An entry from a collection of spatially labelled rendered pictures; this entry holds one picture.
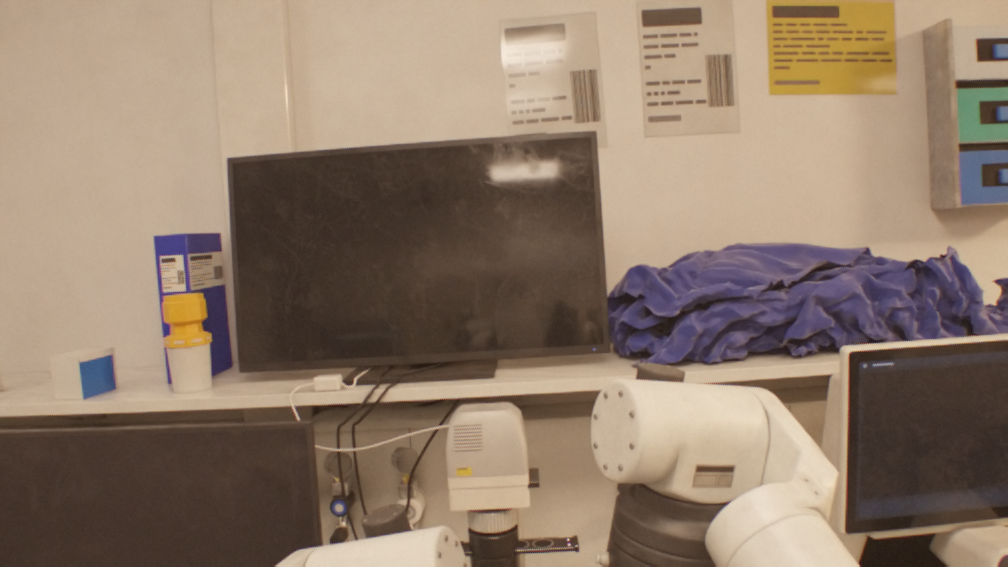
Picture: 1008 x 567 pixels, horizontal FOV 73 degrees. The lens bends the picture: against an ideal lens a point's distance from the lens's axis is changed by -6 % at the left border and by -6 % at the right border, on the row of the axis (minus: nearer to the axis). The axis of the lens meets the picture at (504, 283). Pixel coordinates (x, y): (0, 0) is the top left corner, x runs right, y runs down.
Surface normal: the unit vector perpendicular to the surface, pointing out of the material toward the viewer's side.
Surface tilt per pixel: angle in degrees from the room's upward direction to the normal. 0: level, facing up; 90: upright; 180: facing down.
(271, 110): 90
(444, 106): 90
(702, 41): 90
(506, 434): 73
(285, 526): 86
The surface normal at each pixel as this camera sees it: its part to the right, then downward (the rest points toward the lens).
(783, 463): -0.93, -0.11
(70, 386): -0.18, 0.08
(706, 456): 0.34, 0.12
